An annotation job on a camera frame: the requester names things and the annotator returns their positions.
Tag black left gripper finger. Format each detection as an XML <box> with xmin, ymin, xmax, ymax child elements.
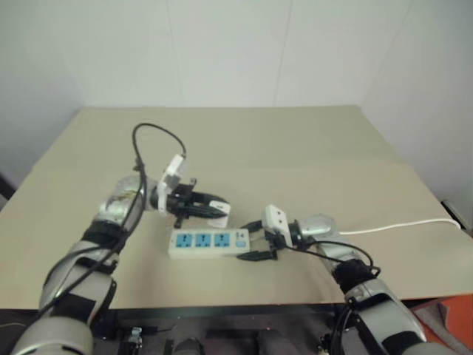
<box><xmin>191</xmin><ymin>192</ymin><xmax>228</xmax><ymax>205</ymax></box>
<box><xmin>188</xmin><ymin>205</ymin><xmax>223</xmax><ymax>219</ymax></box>

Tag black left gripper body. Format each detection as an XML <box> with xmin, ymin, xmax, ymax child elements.
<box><xmin>166</xmin><ymin>177</ymin><xmax>198</xmax><ymax>228</ymax></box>

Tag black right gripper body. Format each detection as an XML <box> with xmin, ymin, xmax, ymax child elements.
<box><xmin>262</xmin><ymin>228</ymin><xmax>294</xmax><ymax>260</ymax></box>

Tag white charger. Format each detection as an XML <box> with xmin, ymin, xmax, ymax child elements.
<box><xmin>208</xmin><ymin>199</ymin><xmax>232</xmax><ymax>228</ymax></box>

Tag white power strip blue sockets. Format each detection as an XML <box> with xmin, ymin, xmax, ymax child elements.
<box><xmin>169</xmin><ymin>227</ymin><xmax>252</xmax><ymax>260</ymax></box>

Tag grey rounded cylinder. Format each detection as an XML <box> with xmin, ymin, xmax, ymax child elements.
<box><xmin>172</xmin><ymin>337</ymin><xmax>204</xmax><ymax>355</ymax></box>

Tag grey cloth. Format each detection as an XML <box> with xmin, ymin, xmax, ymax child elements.
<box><xmin>412</xmin><ymin>300</ymin><xmax>473</xmax><ymax>351</ymax></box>

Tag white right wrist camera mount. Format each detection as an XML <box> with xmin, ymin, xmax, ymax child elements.
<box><xmin>261</xmin><ymin>203</ymin><xmax>293</xmax><ymax>248</ymax></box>

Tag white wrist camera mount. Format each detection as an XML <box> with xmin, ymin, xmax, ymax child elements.
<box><xmin>157</xmin><ymin>153</ymin><xmax>189</xmax><ymax>216</ymax></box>
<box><xmin>261</xmin><ymin>203</ymin><xmax>293</xmax><ymax>248</ymax></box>

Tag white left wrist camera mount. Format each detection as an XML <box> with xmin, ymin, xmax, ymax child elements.
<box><xmin>157</xmin><ymin>153</ymin><xmax>189</xmax><ymax>216</ymax></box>

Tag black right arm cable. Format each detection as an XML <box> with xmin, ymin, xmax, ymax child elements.
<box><xmin>285</xmin><ymin>240</ymin><xmax>382</xmax><ymax>355</ymax></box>

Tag white power strip cord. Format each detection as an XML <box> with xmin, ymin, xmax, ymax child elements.
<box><xmin>338</xmin><ymin>217</ymin><xmax>462</xmax><ymax>237</ymax></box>

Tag small metal bracket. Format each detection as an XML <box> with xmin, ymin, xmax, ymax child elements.
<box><xmin>126</xmin><ymin>326</ymin><xmax>144</xmax><ymax>347</ymax></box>

